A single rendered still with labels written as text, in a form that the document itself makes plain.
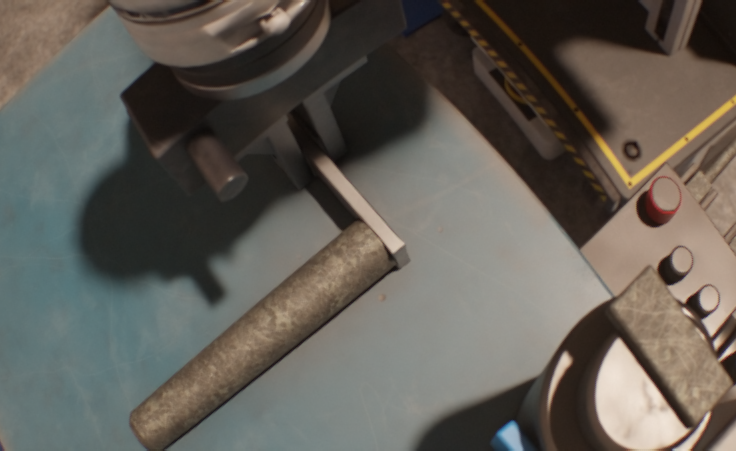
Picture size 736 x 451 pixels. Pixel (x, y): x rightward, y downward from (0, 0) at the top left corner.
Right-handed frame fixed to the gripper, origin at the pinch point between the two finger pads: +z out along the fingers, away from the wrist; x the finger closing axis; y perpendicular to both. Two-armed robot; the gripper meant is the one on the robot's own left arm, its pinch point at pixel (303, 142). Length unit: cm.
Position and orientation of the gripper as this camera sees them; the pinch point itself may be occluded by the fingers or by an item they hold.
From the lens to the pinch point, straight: 44.1
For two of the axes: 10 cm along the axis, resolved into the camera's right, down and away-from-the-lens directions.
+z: 1.1, 3.0, 9.5
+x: 7.7, -6.3, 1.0
